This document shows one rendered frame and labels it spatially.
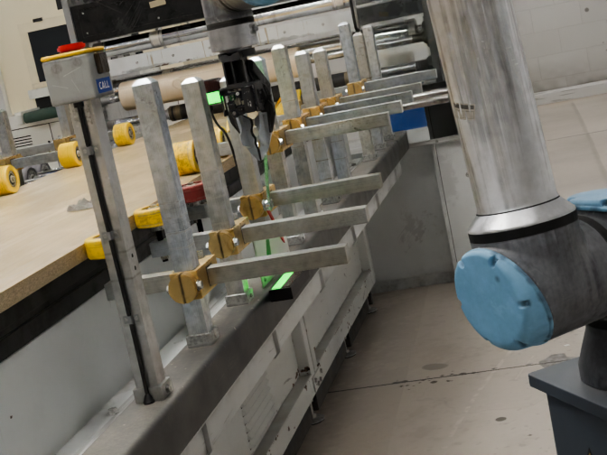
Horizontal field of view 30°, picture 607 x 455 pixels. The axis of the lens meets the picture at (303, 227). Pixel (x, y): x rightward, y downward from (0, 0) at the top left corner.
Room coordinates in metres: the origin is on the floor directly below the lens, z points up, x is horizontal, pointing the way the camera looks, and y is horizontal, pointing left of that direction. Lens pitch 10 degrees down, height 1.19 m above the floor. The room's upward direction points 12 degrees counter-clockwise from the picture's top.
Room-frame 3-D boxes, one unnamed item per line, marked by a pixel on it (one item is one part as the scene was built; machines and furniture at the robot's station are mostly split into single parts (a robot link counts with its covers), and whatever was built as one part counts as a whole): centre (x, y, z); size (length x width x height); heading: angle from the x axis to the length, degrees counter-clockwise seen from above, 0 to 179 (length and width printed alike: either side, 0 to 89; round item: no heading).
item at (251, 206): (2.39, 0.09, 0.85); 0.13 x 0.06 x 0.05; 166
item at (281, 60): (2.85, -0.03, 0.92); 0.03 x 0.03 x 0.48; 76
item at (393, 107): (2.89, -0.06, 0.95); 0.50 x 0.04 x 0.04; 76
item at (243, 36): (2.16, 0.05, 1.19); 0.10 x 0.09 x 0.05; 76
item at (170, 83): (4.78, 0.06, 1.05); 1.43 x 0.12 x 0.12; 76
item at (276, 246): (2.33, 0.07, 0.75); 0.26 x 0.01 x 0.10; 166
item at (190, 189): (2.44, 0.22, 0.85); 0.08 x 0.08 x 0.11
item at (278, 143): (2.63, 0.02, 0.95); 0.13 x 0.06 x 0.05; 166
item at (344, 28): (3.82, -0.27, 0.93); 0.03 x 0.03 x 0.48; 76
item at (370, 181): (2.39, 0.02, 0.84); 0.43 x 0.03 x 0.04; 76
